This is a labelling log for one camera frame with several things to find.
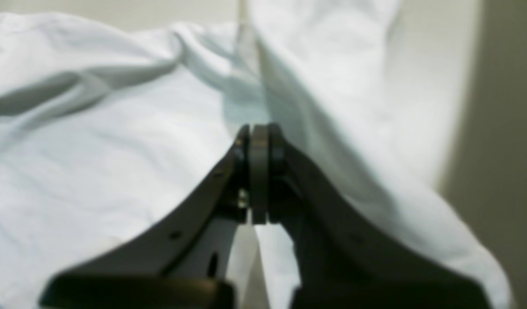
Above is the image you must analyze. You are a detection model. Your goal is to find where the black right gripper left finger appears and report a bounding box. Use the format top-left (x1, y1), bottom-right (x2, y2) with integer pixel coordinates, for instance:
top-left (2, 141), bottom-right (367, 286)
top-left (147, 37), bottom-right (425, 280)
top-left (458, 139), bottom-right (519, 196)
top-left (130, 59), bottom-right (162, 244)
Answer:
top-left (39, 125), bottom-right (269, 309)

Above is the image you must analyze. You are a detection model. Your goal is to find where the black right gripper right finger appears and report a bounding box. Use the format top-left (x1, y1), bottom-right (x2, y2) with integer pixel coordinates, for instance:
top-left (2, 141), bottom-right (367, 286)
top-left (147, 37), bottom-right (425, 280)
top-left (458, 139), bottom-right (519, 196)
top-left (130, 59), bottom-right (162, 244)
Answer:
top-left (268, 124), bottom-right (491, 309)

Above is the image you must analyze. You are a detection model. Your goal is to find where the white t-shirt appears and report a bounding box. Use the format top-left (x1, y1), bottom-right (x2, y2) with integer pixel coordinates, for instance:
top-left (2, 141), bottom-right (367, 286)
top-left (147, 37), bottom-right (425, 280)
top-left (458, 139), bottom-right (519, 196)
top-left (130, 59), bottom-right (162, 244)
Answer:
top-left (0, 0), bottom-right (515, 309)

